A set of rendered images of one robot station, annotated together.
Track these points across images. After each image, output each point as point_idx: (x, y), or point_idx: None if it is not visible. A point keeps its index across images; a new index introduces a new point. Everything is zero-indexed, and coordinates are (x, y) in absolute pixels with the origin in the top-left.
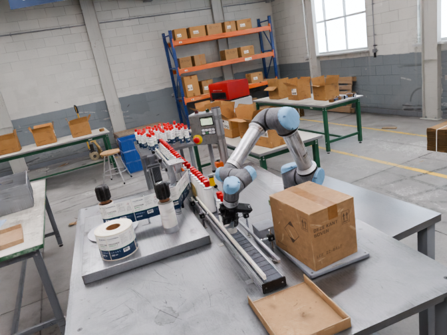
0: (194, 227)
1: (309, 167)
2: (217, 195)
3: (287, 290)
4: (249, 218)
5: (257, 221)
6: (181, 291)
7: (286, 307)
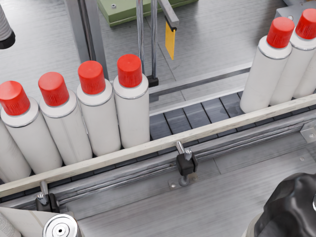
0: (245, 194)
1: None
2: (290, 35)
3: None
4: (172, 69)
5: (194, 54)
6: None
7: None
